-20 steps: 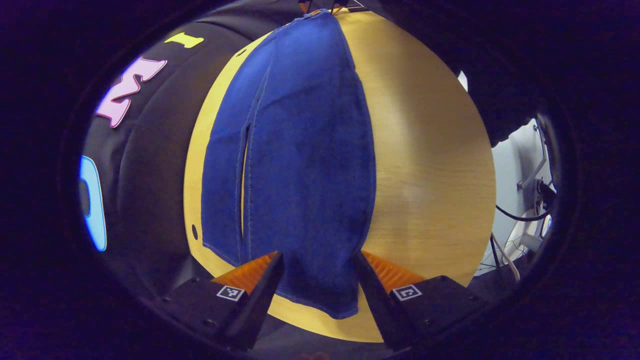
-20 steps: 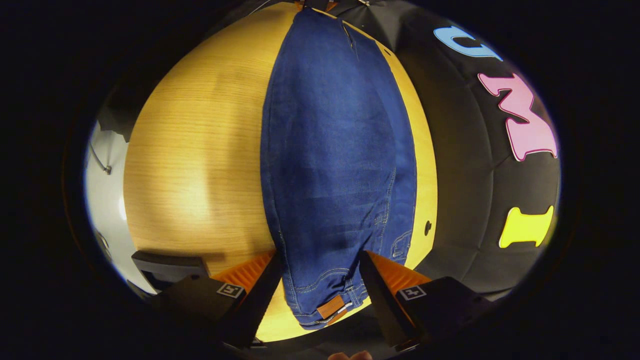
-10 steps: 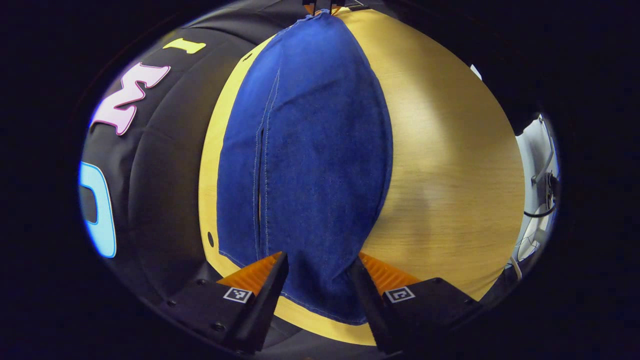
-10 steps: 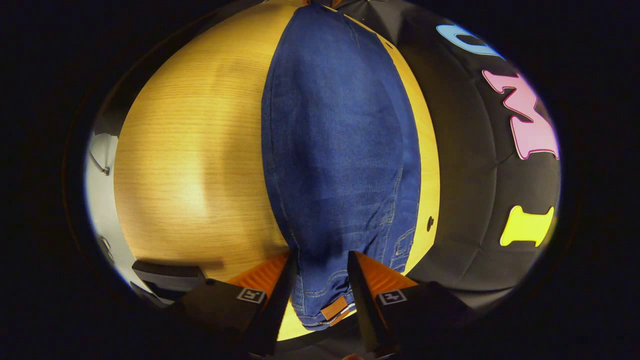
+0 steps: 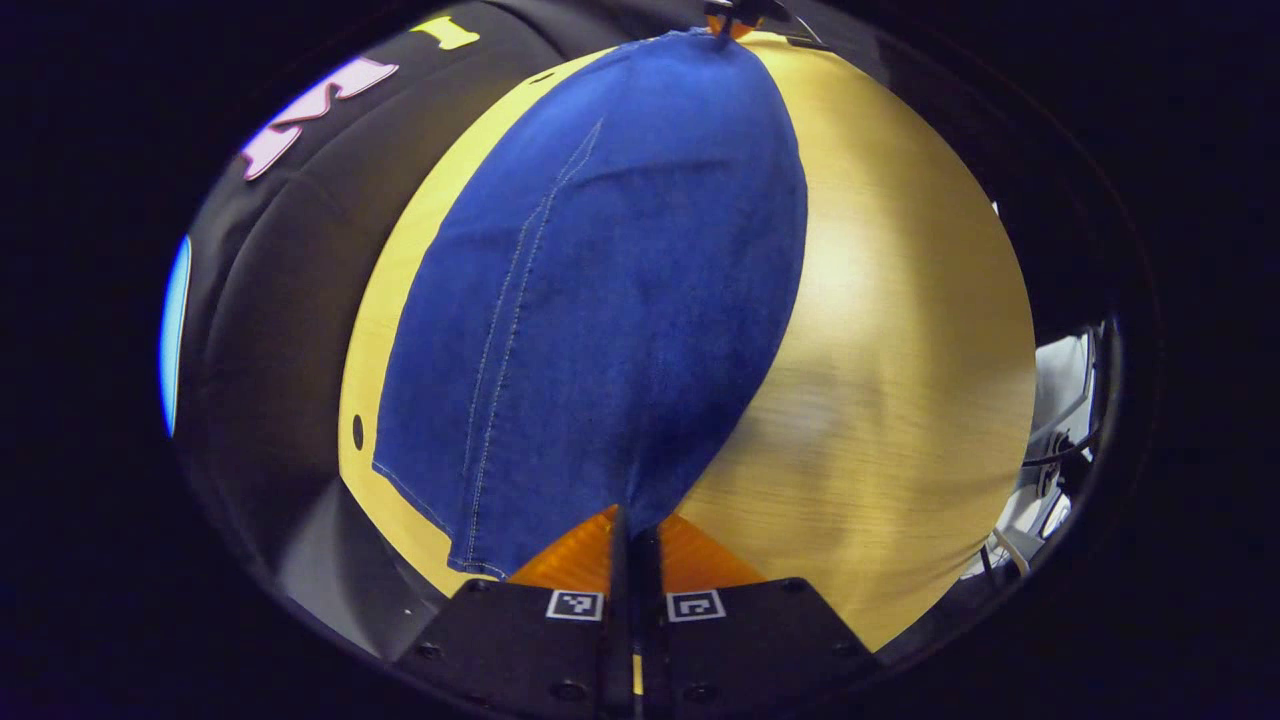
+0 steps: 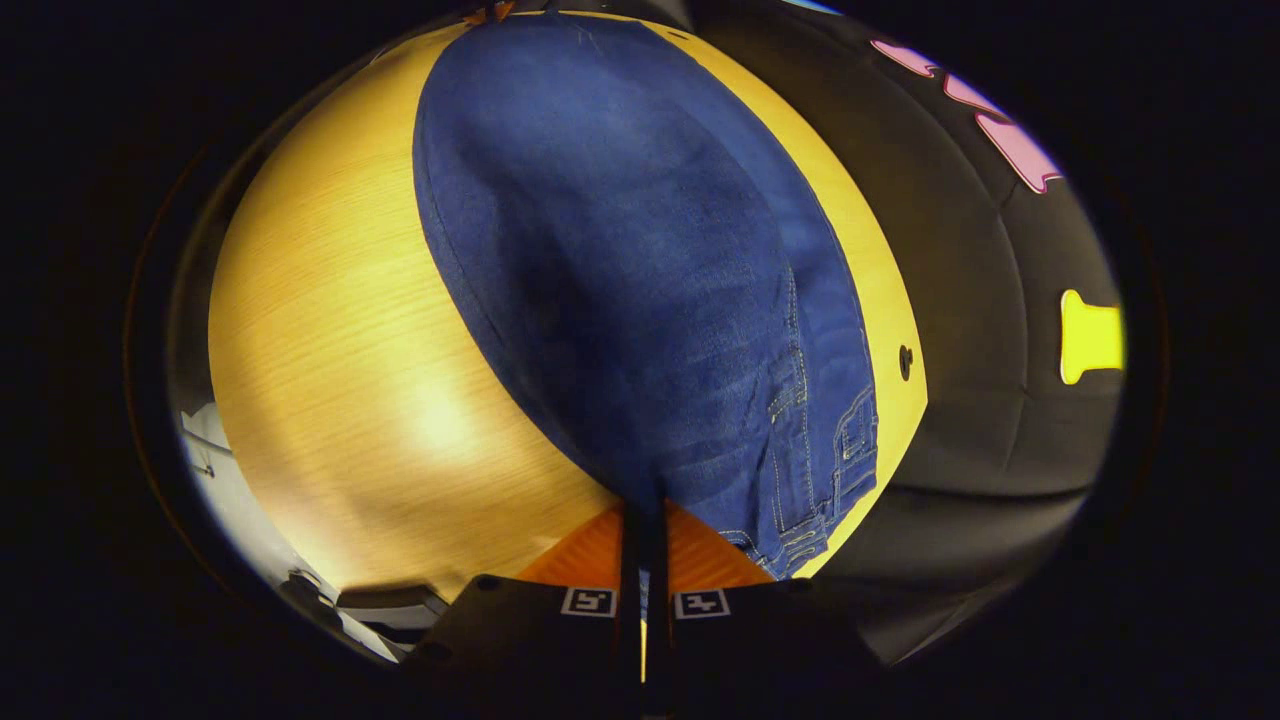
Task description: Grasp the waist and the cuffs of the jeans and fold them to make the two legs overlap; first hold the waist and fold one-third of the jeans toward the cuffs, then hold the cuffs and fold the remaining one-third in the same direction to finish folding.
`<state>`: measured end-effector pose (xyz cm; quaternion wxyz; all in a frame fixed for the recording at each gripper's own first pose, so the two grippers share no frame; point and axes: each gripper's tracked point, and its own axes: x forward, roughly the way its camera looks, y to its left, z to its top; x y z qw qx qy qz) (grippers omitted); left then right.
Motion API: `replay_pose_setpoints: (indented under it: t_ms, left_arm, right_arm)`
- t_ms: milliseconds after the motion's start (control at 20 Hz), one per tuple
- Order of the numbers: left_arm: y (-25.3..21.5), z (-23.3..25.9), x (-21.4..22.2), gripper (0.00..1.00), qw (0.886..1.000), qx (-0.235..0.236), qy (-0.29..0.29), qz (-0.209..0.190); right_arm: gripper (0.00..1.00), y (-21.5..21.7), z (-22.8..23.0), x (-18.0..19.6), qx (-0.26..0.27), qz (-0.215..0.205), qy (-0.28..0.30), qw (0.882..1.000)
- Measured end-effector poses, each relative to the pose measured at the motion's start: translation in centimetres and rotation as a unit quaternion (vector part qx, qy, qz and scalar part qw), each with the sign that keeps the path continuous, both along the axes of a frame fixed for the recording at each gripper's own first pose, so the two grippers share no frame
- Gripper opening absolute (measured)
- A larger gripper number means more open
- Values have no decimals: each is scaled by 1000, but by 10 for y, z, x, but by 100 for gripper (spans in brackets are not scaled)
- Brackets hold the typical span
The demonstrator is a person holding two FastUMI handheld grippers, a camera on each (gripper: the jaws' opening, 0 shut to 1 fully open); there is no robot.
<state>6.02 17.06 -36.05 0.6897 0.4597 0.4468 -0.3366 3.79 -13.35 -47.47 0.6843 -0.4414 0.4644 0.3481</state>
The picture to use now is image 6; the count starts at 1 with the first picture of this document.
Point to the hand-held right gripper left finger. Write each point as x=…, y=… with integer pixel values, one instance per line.
x=630, y=600

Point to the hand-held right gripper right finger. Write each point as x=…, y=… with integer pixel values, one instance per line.
x=659, y=620

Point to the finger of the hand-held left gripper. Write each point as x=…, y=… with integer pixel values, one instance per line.
x=490, y=12

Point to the dark metal frame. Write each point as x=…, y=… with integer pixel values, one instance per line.
x=385, y=598

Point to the blue denim jeans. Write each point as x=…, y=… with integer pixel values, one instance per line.
x=620, y=250

